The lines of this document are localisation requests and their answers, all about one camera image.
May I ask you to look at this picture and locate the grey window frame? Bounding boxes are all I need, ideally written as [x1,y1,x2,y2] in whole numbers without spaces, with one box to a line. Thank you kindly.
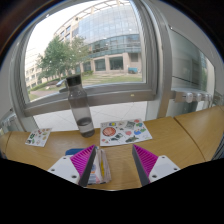
[9,0,174,131]

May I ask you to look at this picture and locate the sticker sheet with red circle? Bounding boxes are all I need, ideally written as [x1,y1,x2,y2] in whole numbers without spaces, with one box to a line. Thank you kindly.
[99,118,153,148]

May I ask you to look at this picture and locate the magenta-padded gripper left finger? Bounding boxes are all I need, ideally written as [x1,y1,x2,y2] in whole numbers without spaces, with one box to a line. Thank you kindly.
[47,144,98,187]

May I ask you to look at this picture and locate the glass office building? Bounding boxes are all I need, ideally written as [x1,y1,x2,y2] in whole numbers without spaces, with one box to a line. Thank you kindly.
[54,1,143,75]

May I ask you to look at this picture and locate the green tree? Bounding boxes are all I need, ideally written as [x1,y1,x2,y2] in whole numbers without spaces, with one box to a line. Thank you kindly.
[36,35,91,81]

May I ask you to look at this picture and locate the grey transparent drink bottle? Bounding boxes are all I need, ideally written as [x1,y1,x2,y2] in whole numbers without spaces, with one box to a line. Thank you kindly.
[65,74,96,139]

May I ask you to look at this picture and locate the grey window handle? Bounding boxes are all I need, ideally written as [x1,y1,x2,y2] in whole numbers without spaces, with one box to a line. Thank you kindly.
[55,78,69,94]

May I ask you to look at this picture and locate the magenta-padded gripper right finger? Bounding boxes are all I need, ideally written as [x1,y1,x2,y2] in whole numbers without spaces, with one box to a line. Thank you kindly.
[131,143,181,187]

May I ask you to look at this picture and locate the sticker sheet with green stickers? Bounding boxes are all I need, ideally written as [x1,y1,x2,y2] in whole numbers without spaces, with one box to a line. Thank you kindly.
[24,127,53,148]

